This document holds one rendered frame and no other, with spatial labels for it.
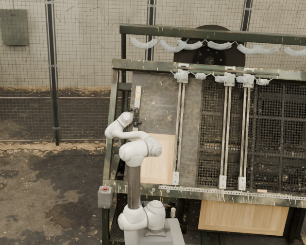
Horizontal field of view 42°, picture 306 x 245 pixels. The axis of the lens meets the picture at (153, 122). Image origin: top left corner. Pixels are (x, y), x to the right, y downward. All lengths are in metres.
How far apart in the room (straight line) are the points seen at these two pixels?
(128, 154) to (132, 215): 0.53
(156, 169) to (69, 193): 1.75
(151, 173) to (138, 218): 0.83
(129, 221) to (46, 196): 2.30
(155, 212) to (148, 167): 0.78
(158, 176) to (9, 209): 2.07
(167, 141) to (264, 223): 1.38
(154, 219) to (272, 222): 1.62
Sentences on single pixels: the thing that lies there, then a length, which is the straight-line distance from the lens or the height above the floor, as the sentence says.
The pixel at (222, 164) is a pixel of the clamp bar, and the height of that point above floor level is 1.12.
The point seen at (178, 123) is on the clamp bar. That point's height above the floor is 1.43.
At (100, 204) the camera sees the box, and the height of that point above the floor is 0.80.
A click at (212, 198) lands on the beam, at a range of 3.91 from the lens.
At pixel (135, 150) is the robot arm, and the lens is 2.90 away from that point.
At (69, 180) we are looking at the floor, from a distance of 5.59.
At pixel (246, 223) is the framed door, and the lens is 4.43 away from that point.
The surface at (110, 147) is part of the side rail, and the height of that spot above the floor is 1.18.
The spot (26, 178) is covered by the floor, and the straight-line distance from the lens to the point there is 5.72.
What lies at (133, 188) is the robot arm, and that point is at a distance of 3.07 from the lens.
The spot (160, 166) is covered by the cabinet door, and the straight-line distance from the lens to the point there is 3.91.
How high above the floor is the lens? 3.06
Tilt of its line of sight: 25 degrees down
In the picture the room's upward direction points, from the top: 3 degrees clockwise
